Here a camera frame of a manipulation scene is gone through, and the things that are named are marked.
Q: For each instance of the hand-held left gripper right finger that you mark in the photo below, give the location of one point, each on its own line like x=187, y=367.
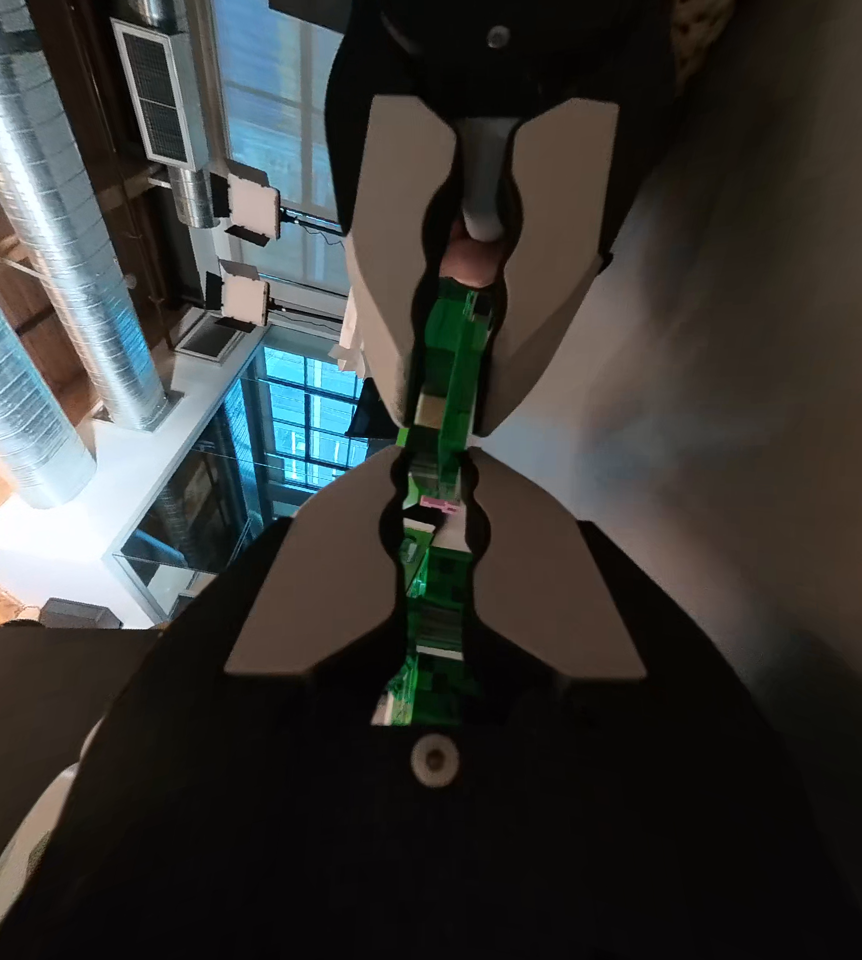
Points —
x=551, y=592

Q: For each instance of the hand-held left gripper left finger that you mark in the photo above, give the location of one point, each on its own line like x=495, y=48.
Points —
x=318, y=592

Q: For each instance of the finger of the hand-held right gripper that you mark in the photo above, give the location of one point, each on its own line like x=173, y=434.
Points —
x=558, y=225
x=393, y=225

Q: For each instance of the green lego panel assembly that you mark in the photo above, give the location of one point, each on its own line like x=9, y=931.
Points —
x=449, y=360

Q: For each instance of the green lego box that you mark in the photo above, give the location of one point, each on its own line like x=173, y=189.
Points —
x=442, y=585

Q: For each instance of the pink lego piece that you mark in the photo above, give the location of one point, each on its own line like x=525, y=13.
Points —
x=438, y=506

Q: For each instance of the person's right hand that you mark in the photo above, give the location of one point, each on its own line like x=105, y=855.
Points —
x=472, y=262

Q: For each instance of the studio light panel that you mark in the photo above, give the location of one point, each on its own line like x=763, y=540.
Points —
x=245, y=298
x=250, y=201

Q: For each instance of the glass partition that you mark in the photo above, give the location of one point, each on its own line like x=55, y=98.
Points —
x=198, y=510

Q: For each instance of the large bright window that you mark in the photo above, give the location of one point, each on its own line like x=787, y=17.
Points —
x=281, y=112

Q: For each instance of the paned window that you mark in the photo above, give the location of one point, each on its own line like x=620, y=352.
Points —
x=311, y=420

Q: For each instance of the small air vent grille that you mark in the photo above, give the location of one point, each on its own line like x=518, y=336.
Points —
x=209, y=341

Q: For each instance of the black square box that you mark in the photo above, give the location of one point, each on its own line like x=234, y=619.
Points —
x=78, y=615

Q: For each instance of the large air vent unit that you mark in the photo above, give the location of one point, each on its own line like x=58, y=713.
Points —
x=160, y=97

